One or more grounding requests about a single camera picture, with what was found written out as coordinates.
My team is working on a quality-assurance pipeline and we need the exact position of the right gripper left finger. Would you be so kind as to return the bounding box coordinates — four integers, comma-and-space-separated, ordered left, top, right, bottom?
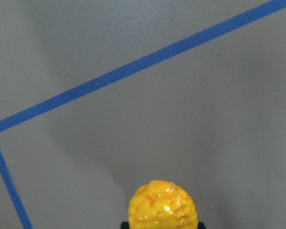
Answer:
121, 221, 129, 229

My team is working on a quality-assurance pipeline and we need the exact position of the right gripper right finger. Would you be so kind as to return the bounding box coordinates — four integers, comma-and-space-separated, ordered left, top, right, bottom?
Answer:
198, 222, 205, 229

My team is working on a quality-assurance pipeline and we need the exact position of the yellow plastic corn cob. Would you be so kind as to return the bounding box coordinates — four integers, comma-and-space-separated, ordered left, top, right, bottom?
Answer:
128, 180, 198, 229

